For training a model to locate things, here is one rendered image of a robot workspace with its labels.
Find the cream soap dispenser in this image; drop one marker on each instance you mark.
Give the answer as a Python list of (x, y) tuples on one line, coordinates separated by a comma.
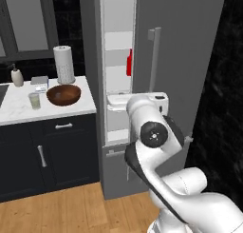
[(17, 77)]

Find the red bottle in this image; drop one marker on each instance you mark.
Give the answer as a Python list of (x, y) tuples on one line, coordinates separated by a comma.
[(129, 64)]

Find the dark cupboard door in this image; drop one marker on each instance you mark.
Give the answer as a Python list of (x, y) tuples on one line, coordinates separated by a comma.
[(74, 159), (19, 160)]

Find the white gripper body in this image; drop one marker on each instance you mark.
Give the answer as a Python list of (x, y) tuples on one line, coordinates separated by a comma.
[(116, 102)]

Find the glass of lemonade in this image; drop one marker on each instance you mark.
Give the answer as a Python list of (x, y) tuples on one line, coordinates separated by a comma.
[(35, 101)]

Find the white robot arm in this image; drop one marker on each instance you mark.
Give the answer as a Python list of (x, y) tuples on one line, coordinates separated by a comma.
[(177, 186)]

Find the dark sink basin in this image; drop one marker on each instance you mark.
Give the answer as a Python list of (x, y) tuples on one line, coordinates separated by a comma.
[(3, 95)]

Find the grey framed window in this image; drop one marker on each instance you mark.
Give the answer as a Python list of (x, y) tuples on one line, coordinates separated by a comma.
[(28, 21)]

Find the brown wooden bowl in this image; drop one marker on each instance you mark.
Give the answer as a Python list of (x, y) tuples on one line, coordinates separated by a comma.
[(64, 95)]

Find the grey fridge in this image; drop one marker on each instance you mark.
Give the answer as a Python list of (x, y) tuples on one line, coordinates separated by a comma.
[(90, 84)]

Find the grey and white box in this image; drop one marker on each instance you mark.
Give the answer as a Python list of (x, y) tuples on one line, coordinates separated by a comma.
[(40, 81)]

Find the white paper towel roll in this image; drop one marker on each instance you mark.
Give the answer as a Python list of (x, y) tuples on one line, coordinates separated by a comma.
[(64, 64)]

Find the dark drawer front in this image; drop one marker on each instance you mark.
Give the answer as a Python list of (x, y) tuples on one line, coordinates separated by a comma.
[(79, 124)]

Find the grey fridge door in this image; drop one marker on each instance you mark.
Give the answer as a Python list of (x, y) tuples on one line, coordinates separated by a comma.
[(183, 53)]

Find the grey freezer drawer front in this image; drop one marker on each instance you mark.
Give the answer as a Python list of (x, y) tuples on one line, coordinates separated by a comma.
[(115, 173)]

